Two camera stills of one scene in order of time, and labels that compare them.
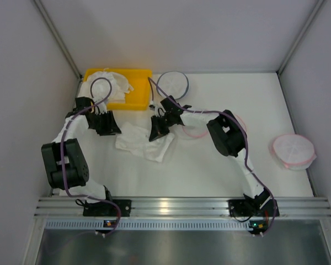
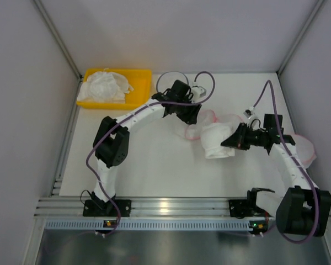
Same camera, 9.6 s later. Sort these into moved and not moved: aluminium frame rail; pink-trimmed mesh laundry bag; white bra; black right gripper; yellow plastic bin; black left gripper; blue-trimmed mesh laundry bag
Moved: white bra; black right gripper; black left gripper
Not moved: pink-trimmed mesh laundry bag; blue-trimmed mesh laundry bag; yellow plastic bin; aluminium frame rail
